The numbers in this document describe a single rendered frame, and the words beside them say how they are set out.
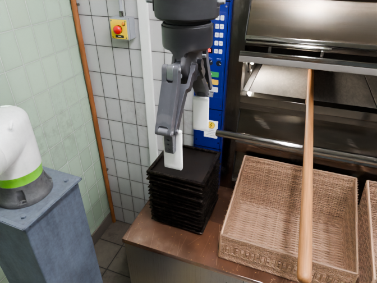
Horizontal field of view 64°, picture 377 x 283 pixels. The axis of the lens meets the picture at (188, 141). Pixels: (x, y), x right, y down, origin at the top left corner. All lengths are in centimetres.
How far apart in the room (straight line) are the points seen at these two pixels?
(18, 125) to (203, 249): 102
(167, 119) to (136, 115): 138
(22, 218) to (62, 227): 14
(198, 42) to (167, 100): 9
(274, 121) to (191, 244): 73
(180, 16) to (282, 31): 100
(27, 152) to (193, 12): 58
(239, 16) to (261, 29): 11
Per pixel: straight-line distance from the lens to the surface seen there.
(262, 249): 137
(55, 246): 100
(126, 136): 191
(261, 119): 157
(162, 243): 154
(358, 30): 141
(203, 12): 42
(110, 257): 228
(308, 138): 115
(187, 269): 155
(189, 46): 43
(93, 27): 175
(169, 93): 42
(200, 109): 57
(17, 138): 81
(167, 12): 43
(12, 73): 152
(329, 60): 129
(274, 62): 129
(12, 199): 92
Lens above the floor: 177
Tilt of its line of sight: 32 degrees down
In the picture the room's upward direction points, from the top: straight up
